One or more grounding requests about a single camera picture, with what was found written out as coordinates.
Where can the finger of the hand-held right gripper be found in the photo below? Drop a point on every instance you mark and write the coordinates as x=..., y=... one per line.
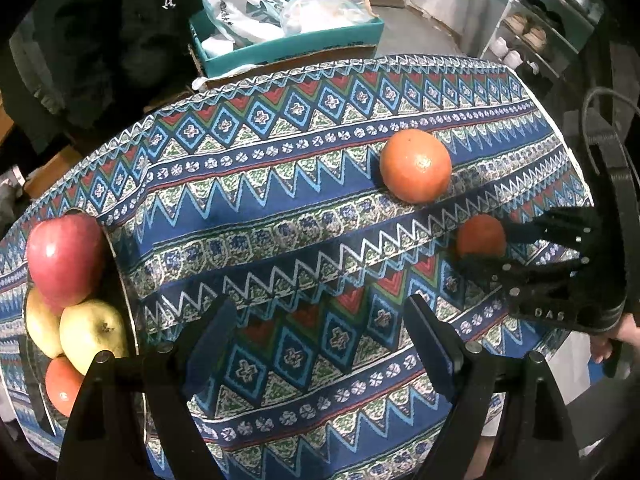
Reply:
x=530, y=232
x=495, y=272

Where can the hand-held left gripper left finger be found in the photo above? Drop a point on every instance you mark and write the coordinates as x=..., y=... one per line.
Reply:
x=212, y=347

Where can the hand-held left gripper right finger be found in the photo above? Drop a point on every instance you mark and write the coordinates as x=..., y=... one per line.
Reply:
x=430, y=355

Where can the small orange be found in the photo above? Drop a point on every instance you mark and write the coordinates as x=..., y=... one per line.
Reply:
x=477, y=235

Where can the clear glass plate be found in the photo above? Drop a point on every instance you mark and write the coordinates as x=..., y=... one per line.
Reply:
x=122, y=290

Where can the yellow-green apple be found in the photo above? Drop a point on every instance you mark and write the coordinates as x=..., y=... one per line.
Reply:
x=90, y=332

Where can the red apple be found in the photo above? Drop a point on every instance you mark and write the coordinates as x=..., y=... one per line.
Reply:
x=65, y=255

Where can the person's right hand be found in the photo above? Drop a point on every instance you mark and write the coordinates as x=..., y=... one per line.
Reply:
x=597, y=350

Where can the large orange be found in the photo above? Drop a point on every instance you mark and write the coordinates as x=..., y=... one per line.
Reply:
x=415, y=165

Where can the blue patterned tablecloth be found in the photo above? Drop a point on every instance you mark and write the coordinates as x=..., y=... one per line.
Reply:
x=300, y=210

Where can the grey shoe rack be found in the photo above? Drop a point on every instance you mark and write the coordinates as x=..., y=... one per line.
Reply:
x=555, y=60

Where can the white shoe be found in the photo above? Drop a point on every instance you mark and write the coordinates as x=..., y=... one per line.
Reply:
x=499, y=46
x=514, y=57

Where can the beige shoe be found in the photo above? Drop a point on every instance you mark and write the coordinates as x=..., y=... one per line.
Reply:
x=516, y=24
x=536, y=37

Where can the teal box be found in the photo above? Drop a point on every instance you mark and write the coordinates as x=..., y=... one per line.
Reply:
x=300, y=45

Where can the clear plastic bag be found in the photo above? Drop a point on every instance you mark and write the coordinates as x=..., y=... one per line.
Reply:
x=325, y=7

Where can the black jacket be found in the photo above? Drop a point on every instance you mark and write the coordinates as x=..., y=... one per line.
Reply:
x=100, y=35

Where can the white printed bag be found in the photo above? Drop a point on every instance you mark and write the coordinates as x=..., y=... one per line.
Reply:
x=235, y=5

